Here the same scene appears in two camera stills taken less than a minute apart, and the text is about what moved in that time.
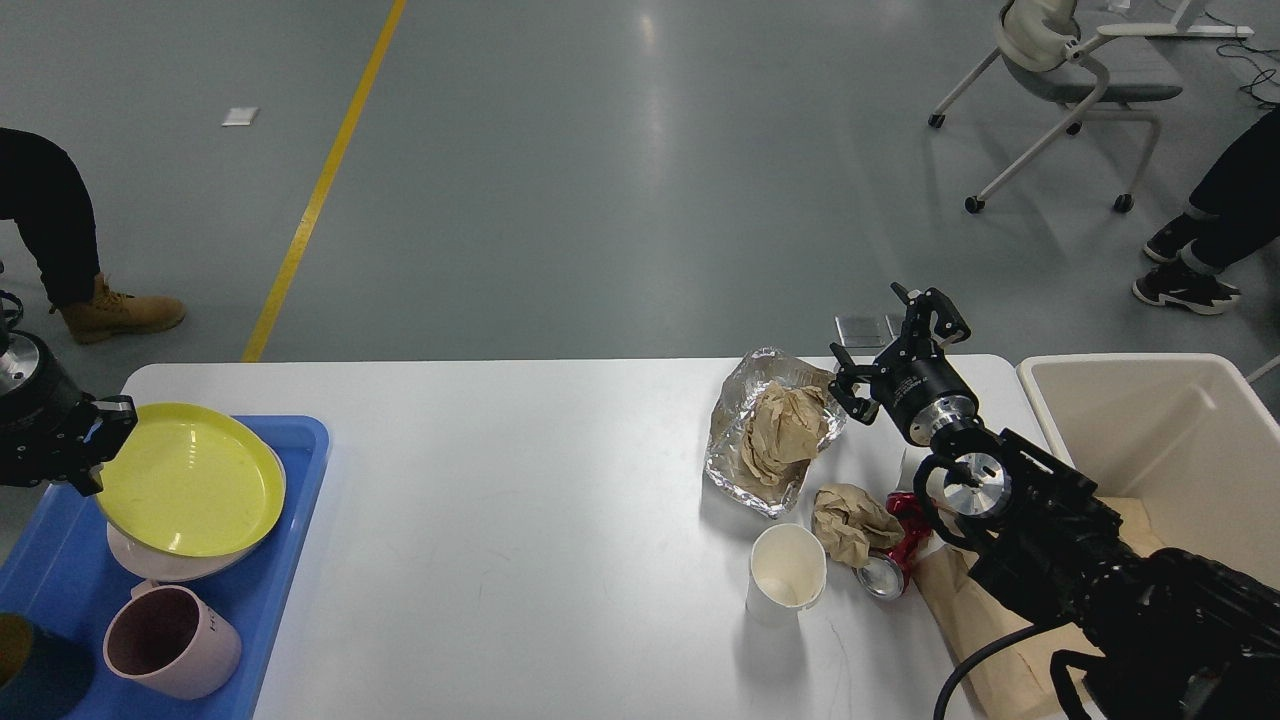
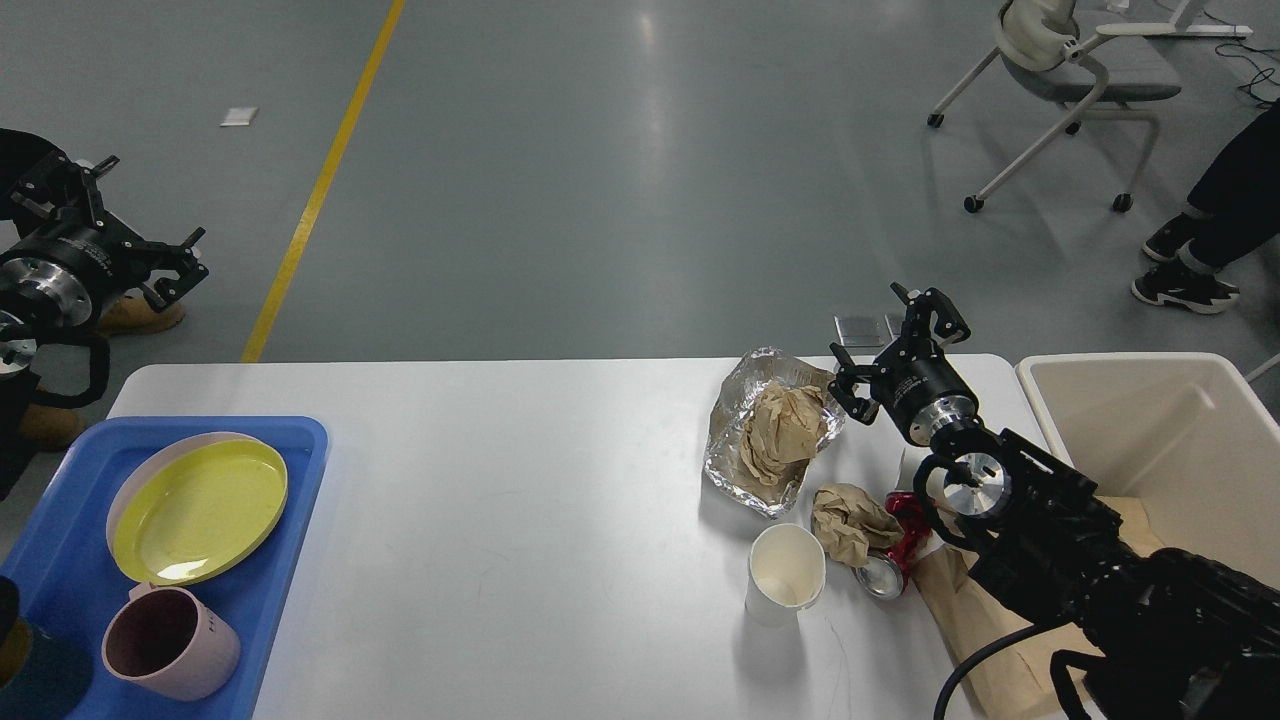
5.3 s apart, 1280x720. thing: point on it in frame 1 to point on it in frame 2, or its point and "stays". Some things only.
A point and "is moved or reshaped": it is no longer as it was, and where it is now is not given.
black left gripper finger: (87, 479) to (63, 185)
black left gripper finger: (108, 423) to (144, 257)
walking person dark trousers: (1232, 219) stays
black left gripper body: (48, 427) to (64, 273)
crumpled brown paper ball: (849, 523) stays
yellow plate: (189, 480) is moved or reshaped
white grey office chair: (1042, 51) stays
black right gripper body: (922, 393) stays
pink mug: (167, 641) stays
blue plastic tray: (62, 573) stays
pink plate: (161, 567) to (142, 472)
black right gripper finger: (851, 389) stays
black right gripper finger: (950, 326) stays
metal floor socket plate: (865, 334) stays
